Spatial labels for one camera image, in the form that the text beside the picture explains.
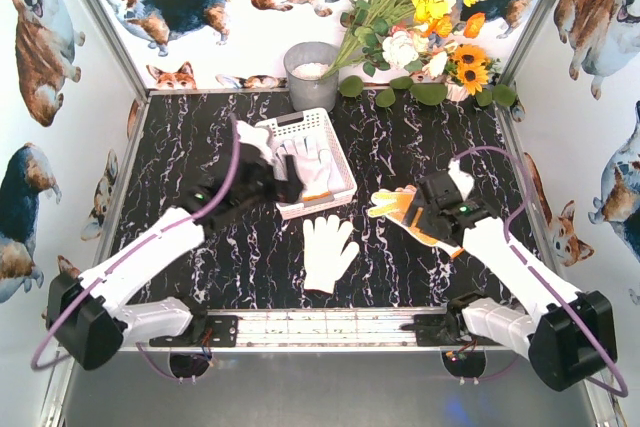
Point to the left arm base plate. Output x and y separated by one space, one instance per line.
213 331

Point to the aluminium front rail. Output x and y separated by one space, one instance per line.
334 329

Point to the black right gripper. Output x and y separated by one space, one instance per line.
420 209

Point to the white perforated storage basket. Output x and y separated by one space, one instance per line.
313 122

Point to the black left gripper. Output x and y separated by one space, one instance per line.
276 180

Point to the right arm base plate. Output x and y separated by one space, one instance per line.
439 330

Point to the artificial flower bouquet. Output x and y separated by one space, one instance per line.
428 43

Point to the beige knit glove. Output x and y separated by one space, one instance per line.
328 252

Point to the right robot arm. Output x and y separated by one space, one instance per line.
566 335

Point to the orange dotted glove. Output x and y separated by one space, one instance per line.
393 206

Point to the blue dotted glove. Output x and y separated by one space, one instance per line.
313 165

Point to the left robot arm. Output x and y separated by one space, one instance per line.
91 315

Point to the grey metal bucket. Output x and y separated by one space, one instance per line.
307 66

